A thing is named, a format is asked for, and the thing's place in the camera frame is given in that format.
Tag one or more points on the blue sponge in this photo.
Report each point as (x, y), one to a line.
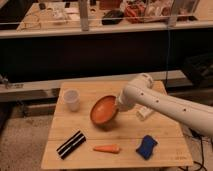
(146, 148)

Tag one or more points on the wooden table board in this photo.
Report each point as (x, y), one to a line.
(127, 131)

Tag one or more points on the translucent plastic cup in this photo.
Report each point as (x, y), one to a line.
(71, 99)

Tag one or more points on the white rectangular box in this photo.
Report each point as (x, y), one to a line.
(144, 112)

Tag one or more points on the black striped case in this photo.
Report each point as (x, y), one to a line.
(71, 144)

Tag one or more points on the black bag on shelf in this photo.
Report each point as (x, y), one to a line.
(112, 17)

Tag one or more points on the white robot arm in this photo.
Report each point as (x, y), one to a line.
(139, 91)

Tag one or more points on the orange object on shelf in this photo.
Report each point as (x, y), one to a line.
(134, 13)

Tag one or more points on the orange carrot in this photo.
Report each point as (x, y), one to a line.
(113, 148)

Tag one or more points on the metal rail beam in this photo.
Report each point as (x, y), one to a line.
(48, 88)

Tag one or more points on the orange ceramic bowl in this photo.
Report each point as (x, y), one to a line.
(103, 111)

